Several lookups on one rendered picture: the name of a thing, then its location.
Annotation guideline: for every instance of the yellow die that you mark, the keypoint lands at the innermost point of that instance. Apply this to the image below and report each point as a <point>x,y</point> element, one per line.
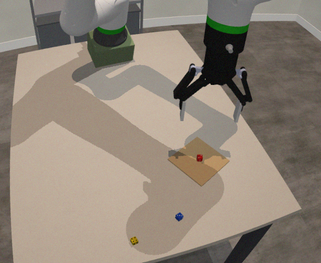
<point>134,240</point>

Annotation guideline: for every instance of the tan square mat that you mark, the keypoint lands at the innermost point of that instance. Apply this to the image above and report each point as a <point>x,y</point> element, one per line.
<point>201,172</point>

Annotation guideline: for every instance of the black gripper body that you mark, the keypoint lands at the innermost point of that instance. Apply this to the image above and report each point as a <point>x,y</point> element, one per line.
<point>219,64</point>

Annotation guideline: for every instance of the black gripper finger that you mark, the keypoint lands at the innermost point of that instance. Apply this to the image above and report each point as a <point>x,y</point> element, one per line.
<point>242,99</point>
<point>183,90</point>

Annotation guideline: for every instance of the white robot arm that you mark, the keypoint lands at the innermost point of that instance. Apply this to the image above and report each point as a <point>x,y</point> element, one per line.
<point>226,27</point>

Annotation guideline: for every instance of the blue die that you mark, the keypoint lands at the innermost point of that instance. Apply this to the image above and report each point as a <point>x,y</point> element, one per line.
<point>179,217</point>

